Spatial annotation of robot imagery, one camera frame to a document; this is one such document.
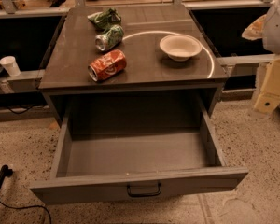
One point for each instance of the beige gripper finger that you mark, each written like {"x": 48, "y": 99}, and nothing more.
{"x": 266, "y": 97}

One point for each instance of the red crushed coke can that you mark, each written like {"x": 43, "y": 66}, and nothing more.
{"x": 107, "y": 65}

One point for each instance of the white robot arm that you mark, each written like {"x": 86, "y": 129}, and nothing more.
{"x": 267, "y": 28}

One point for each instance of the green crushed soda can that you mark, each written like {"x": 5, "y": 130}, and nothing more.
{"x": 109, "y": 38}

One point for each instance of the open grey top drawer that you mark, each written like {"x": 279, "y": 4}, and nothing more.
{"x": 109, "y": 142}

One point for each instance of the white bowl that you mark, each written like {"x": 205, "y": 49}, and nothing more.
{"x": 180, "y": 47}

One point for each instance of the dark grey cabinet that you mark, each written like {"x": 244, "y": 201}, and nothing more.
{"x": 147, "y": 66}

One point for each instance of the green chip bag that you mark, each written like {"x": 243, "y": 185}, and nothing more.
{"x": 105, "y": 19}

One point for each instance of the white paper cup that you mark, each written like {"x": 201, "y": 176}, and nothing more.
{"x": 10, "y": 65}

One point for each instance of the black drawer handle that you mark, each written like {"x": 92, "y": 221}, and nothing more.
{"x": 144, "y": 191}

